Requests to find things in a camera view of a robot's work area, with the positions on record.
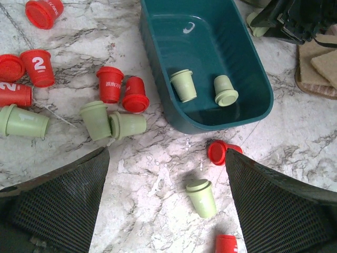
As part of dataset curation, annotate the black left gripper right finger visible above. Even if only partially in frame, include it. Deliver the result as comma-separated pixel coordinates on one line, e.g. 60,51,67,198
225,149,336,252

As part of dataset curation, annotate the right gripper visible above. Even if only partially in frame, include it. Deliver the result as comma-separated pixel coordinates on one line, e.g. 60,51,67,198
250,1,336,44

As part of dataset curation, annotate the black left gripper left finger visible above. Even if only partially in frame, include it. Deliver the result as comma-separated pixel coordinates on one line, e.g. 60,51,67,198
1,148,110,252

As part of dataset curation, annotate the red coffee capsule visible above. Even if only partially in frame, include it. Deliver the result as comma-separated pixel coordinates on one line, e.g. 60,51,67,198
0,82,32,107
96,66,124,104
207,140,243,166
0,54,25,82
25,0,64,30
122,76,150,113
215,235,238,253
20,49,55,87

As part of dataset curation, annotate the green coffee capsule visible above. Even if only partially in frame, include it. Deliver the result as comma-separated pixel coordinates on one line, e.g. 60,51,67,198
108,111,147,140
186,179,217,218
214,75,239,107
1,104,49,138
80,100,111,141
170,69,197,103

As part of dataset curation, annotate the teal storage basket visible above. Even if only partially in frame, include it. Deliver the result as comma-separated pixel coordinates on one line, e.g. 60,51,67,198
140,1,274,134

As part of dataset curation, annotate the brown cardboard sheet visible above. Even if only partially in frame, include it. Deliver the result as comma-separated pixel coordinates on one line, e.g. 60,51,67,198
295,34,336,100

